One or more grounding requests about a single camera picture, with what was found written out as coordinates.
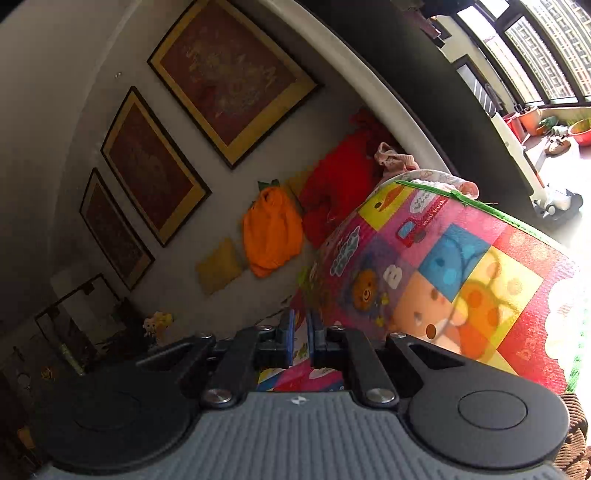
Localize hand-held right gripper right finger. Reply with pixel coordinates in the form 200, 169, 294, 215
307, 310, 465, 409

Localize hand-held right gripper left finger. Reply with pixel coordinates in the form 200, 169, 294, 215
136, 309, 296, 409

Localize spotted tan corduroy pants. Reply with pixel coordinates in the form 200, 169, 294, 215
553, 392, 591, 480

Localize yellow cushion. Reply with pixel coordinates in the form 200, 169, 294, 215
196, 239, 247, 296

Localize orange garment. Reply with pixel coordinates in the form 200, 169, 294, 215
243, 179, 304, 278

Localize yellow plush toy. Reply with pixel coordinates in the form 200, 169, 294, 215
143, 311, 174, 346

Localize red plush toy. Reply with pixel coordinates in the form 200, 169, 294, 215
298, 108, 399, 250

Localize colourful cartoon play mat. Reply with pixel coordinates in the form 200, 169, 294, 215
256, 178, 591, 398

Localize pink garment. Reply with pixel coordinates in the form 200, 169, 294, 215
374, 142, 420, 182

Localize white patterned cloth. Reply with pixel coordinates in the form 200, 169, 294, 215
383, 169, 479, 200

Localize small framed red picture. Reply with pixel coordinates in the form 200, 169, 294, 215
79, 168, 155, 291

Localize medium framed red picture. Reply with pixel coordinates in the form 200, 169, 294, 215
100, 87, 212, 247

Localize large framed red picture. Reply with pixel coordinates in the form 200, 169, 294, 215
148, 0, 321, 169

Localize white floor appliance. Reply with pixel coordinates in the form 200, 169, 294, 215
489, 115, 585, 219

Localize red bucket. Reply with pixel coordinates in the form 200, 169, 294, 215
503, 106, 542, 139

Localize red basin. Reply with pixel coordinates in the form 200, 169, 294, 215
568, 119, 591, 147

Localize dark window frame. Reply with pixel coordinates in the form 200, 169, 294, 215
455, 0, 591, 108

